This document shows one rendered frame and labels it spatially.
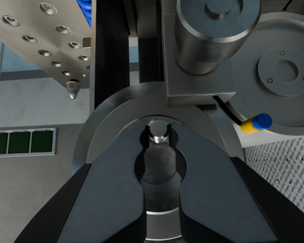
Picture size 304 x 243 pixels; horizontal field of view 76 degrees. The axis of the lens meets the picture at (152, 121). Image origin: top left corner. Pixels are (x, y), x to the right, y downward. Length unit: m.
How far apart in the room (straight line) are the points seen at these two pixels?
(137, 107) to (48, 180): 0.43
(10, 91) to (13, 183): 2.56
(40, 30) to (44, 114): 2.39
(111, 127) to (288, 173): 0.25
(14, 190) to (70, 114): 2.03
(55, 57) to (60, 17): 0.12
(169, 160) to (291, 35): 0.17
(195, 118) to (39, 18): 0.29
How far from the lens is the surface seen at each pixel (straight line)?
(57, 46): 0.43
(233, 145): 0.18
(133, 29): 0.51
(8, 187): 0.63
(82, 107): 2.55
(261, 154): 0.39
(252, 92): 0.20
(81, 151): 0.18
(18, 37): 0.43
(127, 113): 0.17
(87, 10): 0.33
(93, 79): 0.21
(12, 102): 3.05
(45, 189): 0.58
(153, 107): 0.17
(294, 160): 0.32
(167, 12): 0.17
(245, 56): 0.21
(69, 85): 0.57
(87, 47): 0.38
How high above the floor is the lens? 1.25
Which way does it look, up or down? 12 degrees down
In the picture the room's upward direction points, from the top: 177 degrees clockwise
